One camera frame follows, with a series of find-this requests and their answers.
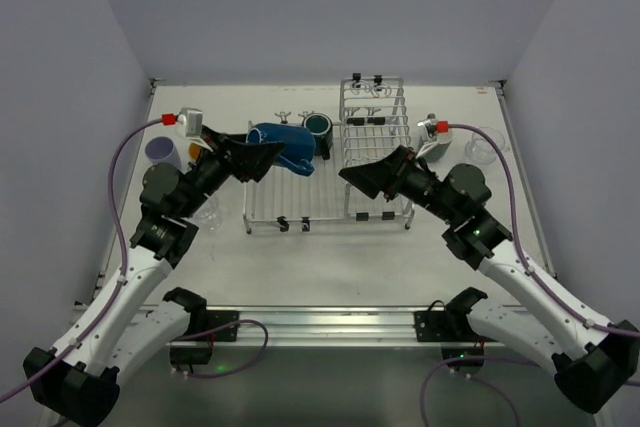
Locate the clear glass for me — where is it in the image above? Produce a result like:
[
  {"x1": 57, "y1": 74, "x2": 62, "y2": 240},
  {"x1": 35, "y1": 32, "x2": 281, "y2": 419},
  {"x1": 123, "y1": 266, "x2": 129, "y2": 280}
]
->
[
  {"x1": 191, "y1": 194, "x2": 222, "y2": 231},
  {"x1": 465, "y1": 127, "x2": 506, "y2": 167}
]

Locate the light blue ceramic mug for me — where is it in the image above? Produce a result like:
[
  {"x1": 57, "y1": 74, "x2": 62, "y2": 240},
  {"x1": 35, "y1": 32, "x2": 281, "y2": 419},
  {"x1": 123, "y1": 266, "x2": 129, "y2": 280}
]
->
[{"x1": 188, "y1": 142, "x2": 211, "y2": 163}]

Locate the dark green mug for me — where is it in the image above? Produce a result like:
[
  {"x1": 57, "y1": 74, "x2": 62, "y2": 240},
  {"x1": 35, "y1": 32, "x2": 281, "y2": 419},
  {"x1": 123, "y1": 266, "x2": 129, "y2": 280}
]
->
[{"x1": 303, "y1": 113, "x2": 333, "y2": 160}]

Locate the aluminium frame rail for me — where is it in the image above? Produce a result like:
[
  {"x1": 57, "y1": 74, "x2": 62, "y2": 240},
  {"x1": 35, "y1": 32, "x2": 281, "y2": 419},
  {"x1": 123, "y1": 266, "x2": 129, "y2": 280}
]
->
[{"x1": 64, "y1": 302, "x2": 594, "y2": 349}]

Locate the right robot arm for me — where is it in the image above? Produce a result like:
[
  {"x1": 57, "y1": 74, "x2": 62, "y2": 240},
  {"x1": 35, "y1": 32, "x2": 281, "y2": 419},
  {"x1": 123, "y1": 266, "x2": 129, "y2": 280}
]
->
[{"x1": 339, "y1": 147, "x2": 639, "y2": 414}]

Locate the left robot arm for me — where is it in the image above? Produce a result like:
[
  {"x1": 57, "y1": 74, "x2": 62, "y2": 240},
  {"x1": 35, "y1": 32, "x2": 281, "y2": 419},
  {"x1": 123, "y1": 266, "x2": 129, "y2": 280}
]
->
[{"x1": 23, "y1": 128, "x2": 285, "y2": 426}]

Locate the grey blue mug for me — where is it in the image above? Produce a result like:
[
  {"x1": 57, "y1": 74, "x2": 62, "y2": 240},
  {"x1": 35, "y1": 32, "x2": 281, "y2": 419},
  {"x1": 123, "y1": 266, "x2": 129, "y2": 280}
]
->
[{"x1": 421, "y1": 113, "x2": 453, "y2": 163}]

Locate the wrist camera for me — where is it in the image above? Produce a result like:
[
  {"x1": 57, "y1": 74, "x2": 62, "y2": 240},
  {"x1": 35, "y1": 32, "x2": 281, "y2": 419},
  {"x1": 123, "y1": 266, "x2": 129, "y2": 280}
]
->
[
  {"x1": 176, "y1": 107, "x2": 203, "y2": 142},
  {"x1": 417, "y1": 116, "x2": 439, "y2": 157}
]

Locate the lavender plastic cup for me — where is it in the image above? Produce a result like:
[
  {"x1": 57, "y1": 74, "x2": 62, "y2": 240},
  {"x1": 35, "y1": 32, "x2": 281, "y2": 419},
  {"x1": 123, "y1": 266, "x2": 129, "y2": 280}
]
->
[{"x1": 144, "y1": 136, "x2": 182, "y2": 169}]

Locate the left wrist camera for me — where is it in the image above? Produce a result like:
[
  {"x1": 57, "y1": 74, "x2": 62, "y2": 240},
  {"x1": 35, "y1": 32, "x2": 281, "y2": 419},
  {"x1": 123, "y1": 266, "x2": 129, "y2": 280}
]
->
[{"x1": 176, "y1": 107, "x2": 203, "y2": 142}]

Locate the clear glass front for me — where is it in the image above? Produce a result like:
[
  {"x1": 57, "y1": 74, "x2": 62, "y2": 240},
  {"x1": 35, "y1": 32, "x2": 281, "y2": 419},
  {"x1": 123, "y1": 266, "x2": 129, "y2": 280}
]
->
[{"x1": 191, "y1": 194, "x2": 222, "y2": 231}]

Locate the dark blue mug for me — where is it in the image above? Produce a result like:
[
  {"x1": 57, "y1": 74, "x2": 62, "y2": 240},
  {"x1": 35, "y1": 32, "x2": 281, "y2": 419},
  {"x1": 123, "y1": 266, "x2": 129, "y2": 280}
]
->
[{"x1": 246, "y1": 122, "x2": 316, "y2": 177}]

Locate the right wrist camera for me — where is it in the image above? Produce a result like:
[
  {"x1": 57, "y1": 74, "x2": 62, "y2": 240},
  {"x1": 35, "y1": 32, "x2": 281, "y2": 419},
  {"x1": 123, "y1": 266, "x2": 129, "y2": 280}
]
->
[{"x1": 417, "y1": 116, "x2": 439, "y2": 157}]

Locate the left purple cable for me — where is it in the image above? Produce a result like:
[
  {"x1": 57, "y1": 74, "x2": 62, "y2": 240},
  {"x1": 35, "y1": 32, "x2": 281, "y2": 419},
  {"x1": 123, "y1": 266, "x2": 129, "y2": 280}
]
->
[{"x1": 0, "y1": 114, "x2": 271, "y2": 427}]

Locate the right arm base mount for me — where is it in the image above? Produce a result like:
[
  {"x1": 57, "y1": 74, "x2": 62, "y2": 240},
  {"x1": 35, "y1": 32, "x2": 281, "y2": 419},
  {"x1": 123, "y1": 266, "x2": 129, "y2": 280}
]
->
[{"x1": 413, "y1": 300, "x2": 485, "y2": 375}]

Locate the silver wire dish rack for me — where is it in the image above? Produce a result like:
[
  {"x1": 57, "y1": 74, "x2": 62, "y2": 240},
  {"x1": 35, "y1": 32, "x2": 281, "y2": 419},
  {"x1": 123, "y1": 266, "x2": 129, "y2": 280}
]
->
[{"x1": 242, "y1": 73, "x2": 415, "y2": 233}]

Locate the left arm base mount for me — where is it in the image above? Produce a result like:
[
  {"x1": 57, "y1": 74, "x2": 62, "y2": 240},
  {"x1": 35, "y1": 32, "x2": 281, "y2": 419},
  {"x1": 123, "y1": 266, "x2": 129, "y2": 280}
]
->
[{"x1": 169, "y1": 309, "x2": 239, "y2": 373}]

